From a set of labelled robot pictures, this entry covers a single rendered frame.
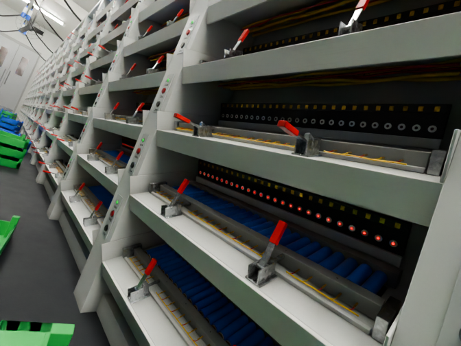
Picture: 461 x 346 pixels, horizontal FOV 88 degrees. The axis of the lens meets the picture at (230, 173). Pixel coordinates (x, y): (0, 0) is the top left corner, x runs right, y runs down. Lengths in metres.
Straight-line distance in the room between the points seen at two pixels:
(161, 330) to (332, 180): 0.41
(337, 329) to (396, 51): 0.34
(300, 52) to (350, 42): 0.08
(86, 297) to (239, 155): 0.57
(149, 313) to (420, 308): 0.46
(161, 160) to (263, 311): 0.50
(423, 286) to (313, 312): 0.12
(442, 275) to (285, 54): 0.38
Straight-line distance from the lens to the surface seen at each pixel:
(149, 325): 0.56
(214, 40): 0.82
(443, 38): 0.39
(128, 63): 1.43
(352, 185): 0.32
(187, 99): 0.74
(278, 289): 0.36
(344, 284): 0.37
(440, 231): 0.29
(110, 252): 0.75
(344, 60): 0.42
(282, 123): 0.31
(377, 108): 0.51
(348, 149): 0.38
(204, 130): 0.54
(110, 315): 0.76
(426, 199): 0.30
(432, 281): 0.29
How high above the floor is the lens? 0.45
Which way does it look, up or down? 3 degrees up
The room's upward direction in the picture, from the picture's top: 21 degrees clockwise
